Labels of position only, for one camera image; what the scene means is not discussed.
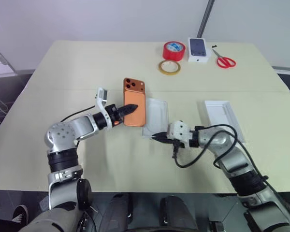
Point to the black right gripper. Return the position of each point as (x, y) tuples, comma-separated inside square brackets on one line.
[(171, 142)]

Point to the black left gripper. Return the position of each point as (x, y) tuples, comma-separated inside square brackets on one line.
[(114, 114)]

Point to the orange smartphone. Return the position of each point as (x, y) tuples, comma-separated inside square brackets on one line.
[(135, 101)]

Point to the clear phone case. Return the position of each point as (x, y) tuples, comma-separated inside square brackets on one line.
[(155, 113)]

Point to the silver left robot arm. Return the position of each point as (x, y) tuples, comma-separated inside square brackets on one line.
[(62, 135)]

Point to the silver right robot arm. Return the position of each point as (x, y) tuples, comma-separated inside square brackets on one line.
[(234, 157)]

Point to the white phone box lid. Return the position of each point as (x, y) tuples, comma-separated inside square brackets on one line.
[(222, 116)]

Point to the white box with phone picture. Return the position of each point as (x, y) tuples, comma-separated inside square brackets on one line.
[(198, 49)]

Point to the yellow tape roll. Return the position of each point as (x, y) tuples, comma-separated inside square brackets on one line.
[(161, 68)]

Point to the red tape roll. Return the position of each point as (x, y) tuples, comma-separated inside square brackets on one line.
[(169, 55)]

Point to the dark rounded shape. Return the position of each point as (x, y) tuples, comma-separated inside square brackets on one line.
[(118, 210), (176, 212)]

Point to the grey metal pole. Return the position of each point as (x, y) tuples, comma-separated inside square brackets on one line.
[(204, 19)]

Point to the grey slatted window blind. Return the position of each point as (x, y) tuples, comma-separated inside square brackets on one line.
[(0, 65)]

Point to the black sneaker with white sole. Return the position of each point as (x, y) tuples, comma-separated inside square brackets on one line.
[(20, 213)]

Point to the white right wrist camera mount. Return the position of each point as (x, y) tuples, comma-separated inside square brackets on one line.
[(180, 131)]

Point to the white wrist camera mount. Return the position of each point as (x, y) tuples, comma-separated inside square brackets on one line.
[(180, 131), (102, 96)]

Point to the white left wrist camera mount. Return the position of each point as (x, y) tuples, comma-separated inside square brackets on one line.
[(102, 96)]

